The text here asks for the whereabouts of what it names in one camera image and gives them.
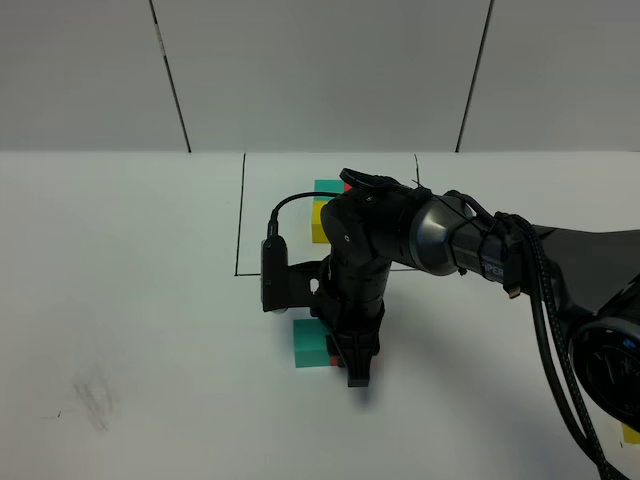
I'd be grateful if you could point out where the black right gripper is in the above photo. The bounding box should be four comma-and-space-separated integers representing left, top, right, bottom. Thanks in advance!
310, 259, 390, 388

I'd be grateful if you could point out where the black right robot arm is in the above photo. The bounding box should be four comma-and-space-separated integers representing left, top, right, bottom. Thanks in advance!
315, 169, 639, 440

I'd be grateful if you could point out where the yellow template block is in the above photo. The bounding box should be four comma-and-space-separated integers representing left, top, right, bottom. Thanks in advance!
311, 200, 329, 244

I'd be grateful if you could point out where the green template block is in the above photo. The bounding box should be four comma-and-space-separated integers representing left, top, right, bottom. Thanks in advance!
314, 179, 346, 194

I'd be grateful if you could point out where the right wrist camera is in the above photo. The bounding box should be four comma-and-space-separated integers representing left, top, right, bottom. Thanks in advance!
261, 235, 289, 312

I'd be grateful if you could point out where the black braided right cable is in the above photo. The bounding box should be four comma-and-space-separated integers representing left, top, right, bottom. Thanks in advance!
507, 212, 626, 480

